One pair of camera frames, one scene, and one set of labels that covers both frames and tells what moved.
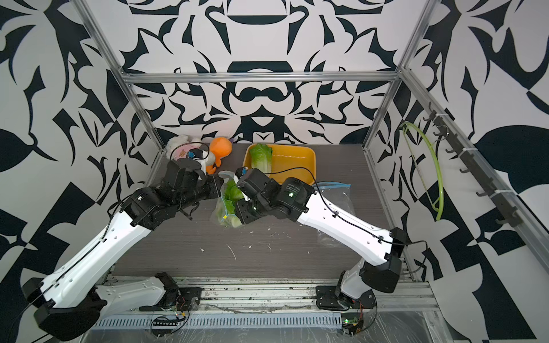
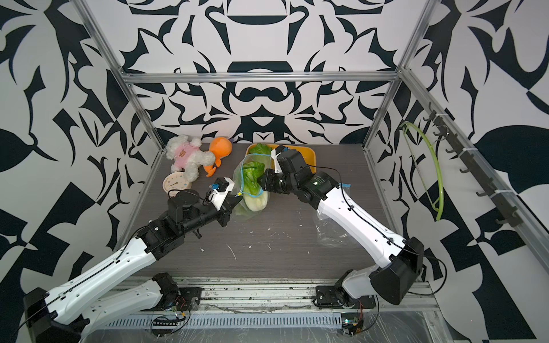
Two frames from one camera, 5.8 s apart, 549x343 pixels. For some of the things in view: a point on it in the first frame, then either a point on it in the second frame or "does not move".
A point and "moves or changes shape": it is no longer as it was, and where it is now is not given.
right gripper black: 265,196 -> 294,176
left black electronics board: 162,328 does not move
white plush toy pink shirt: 178,146 does not move
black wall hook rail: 511,216 does not move
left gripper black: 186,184 -> 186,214
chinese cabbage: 233,193 moves or changes shape
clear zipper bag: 225,211 moves or changes shape
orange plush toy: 219,146 does not move
